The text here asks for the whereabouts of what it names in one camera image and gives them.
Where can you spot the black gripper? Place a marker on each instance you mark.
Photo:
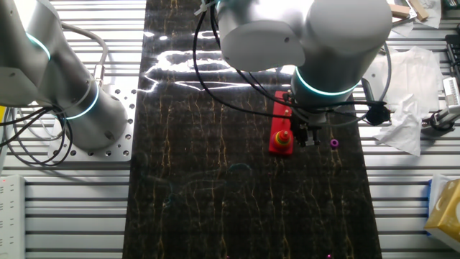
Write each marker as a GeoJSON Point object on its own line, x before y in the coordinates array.
{"type": "Point", "coordinates": [305, 125]}

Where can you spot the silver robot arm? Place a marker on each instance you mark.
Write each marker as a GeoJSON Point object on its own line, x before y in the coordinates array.
{"type": "Point", "coordinates": [341, 36]}

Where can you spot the red Hanoi base with pegs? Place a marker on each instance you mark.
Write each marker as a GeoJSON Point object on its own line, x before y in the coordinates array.
{"type": "Point", "coordinates": [278, 122]}

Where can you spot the long wooden block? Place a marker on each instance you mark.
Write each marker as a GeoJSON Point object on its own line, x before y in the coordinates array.
{"type": "Point", "coordinates": [400, 11]}

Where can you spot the slim wooden block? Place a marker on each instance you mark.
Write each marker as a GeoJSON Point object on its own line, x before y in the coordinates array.
{"type": "Point", "coordinates": [418, 9]}

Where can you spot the white tissue under block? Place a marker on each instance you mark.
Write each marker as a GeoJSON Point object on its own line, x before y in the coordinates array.
{"type": "Point", "coordinates": [433, 16]}

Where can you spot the black marble pattern mat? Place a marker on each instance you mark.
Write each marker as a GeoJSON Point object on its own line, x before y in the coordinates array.
{"type": "Point", "coordinates": [215, 180]}

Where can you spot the large crumpled white paper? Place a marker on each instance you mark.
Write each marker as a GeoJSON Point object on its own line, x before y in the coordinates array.
{"type": "Point", "coordinates": [417, 72]}

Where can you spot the blue white tissue pack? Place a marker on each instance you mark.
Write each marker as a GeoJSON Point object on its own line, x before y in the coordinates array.
{"type": "Point", "coordinates": [428, 187]}

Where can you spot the white tissue in box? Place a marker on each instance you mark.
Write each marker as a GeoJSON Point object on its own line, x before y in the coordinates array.
{"type": "Point", "coordinates": [436, 190]}

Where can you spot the yellow tissue box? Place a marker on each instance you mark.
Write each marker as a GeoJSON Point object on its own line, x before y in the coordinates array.
{"type": "Point", "coordinates": [447, 212]}

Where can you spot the black keyboard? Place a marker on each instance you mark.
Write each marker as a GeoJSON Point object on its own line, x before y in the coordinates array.
{"type": "Point", "coordinates": [454, 54]}

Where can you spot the white power strip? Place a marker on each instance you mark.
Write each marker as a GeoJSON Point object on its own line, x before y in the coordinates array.
{"type": "Point", "coordinates": [12, 216]}

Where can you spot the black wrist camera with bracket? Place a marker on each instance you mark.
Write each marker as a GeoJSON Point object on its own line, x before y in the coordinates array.
{"type": "Point", "coordinates": [378, 114]}

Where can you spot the black camera stand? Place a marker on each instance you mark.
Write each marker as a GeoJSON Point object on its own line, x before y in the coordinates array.
{"type": "Point", "coordinates": [436, 122]}

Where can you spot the silver depth camera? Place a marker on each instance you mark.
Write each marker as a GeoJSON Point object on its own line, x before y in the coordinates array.
{"type": "Point", "coordinates": [452, 95]}

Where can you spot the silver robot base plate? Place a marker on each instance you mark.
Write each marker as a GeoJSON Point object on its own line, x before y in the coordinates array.
{"type": "Point", "coordinates": [124, 108]}

